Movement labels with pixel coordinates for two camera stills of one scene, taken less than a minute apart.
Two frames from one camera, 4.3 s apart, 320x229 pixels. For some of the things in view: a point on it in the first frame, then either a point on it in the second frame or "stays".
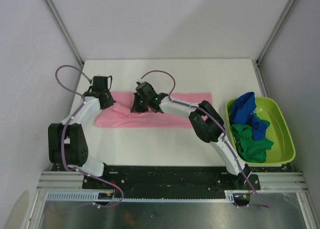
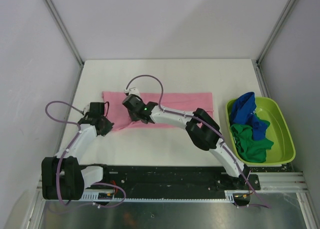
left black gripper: [111, 101] → [108, 128]
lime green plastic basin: [283, 150] stays
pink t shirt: [118, 114] stays
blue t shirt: [242, 108] stays
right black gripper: [136, 108] → [133, 117]
